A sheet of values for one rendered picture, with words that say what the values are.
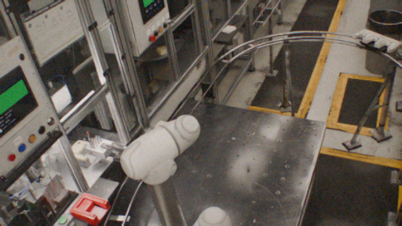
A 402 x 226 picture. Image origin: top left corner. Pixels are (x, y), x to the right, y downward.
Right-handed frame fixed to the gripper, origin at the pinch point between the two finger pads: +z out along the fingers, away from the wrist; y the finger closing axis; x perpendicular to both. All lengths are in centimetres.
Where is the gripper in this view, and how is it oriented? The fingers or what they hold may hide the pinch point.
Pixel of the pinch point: (107, 149)
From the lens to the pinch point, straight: 215.2
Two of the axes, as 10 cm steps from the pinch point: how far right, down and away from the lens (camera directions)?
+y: -0.6, -7.8, -6.2
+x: -4.1, 5.9, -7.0
